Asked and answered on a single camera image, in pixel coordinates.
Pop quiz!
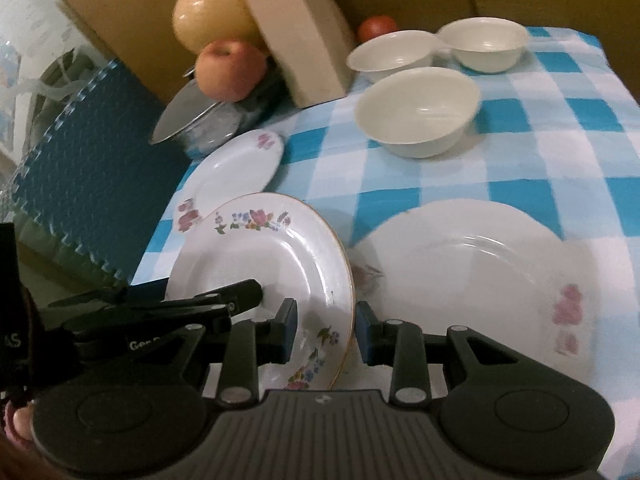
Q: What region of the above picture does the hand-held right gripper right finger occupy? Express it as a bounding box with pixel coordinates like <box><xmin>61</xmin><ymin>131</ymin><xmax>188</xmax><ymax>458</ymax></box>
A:
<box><xmin>354</xmin><ymin>302</ymin><xmax>523</xmax><ymax>407</ymax></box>

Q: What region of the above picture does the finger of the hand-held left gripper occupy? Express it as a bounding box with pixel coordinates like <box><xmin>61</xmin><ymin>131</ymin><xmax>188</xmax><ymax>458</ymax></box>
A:
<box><xmin>120</xmin><ymin>280</ymin><xmax>264</xmax><ymax>333</ymax></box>
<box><xmin>47</xmin><ymin>282</ymin><xmax>168</xmax><ymax>311</ymax></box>

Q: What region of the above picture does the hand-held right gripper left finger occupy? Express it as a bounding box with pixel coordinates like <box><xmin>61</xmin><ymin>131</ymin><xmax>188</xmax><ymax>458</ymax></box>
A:
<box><xmin>165</xmin><ymin>298</ymin><xmax>299</xmax><ymax>407</ymax></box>

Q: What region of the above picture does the gold-rimmed floral plate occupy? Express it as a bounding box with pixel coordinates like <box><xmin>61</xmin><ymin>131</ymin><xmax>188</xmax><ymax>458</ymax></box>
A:
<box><xmin>165</xmin><ymin>192</ymin><xmax>356</xmax><ymax>392</ymax></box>

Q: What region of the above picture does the large pink-flower plate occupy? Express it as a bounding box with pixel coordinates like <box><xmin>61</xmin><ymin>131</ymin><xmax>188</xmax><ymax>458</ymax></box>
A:
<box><xmin>349</xmin><ymin>199</ymin><xmax>598</xmax><ymax>393</ymax></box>

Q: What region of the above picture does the small pink-flower plate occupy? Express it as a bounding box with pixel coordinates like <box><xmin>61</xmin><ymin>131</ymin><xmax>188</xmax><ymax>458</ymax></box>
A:
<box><xmin>172</xmin><ymin>129</ymin><xmax>286</xmax><ymax>233</ymax></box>

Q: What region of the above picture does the large cream bowl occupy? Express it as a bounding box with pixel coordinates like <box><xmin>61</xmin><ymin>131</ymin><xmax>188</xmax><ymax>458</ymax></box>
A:
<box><xmin>354</xmin><ymin>66</ymin><xmax>482</xmax><ymax>159</ymax></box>

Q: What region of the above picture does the small cream bowl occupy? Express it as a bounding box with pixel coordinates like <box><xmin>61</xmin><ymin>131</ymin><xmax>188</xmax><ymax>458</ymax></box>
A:
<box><xmin>437</xmin><ymin>16</ymin><xmax>530</xmax><ymax>74</ymax></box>
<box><xmin>346</xmin><ymin>30</ymin><xmax>445</xmax><ymax>83</ymax></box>

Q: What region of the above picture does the person's left hand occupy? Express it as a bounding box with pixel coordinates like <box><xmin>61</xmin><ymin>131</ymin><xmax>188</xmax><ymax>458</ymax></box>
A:
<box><xmin>4</xmin><ymin>402</ymin><xmax>35</xmax><ymax>453</ymax></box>

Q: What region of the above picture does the blue foam mat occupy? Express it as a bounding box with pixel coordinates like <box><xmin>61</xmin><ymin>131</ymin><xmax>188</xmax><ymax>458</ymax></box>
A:
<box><xmin>11</xmin><ymin>56</ymin><xmax>197</xmax><ymax>283</ymax></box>

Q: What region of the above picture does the steel pot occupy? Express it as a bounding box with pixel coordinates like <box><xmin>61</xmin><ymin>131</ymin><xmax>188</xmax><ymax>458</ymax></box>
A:
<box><xmin>182</xmin><ymin>67</ymin><xmax>291</xmax><ymax>160</ymax></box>

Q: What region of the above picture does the green white cloth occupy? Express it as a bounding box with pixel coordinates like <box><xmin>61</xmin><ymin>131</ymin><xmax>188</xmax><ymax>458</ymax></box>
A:
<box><xmin>10</xmin><ymin>47</ymin><xmax>108</xmax><ymax>121</ymax></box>

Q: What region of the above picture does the red apple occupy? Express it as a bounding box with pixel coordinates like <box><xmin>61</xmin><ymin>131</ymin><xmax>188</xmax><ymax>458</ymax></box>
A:
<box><xmin>194</xmin><ymin>40</ymin><xmax>269</xmax><ymax>104</ymax></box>

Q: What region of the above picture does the wooden knife block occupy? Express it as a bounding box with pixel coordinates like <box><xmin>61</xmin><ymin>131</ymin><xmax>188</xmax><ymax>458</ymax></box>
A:
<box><xmin>234</xmin><ymin>0</ymin><xmax>357</xmax><ymax>110</ymax></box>

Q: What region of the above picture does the blue white checked tablecloth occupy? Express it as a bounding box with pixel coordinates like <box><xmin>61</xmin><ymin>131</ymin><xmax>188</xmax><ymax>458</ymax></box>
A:
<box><xmin>131</xmin><ymin>25</ymin><xmax>640</xmax><ymax>480</ymax></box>

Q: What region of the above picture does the yellow pomelo in net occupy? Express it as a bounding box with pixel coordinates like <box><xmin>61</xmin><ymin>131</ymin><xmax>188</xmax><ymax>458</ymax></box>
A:
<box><xmin>172</xmin><ymin>0</ymin><xmax>262</xmax><ymax>56</ymax></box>

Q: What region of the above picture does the red tomato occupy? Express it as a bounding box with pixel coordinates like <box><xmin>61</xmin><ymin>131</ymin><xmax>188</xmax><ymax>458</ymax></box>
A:
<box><xmin>357</xmin><ymin>14</ymin><xmax>400</xmax><ymax>44</ymax></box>

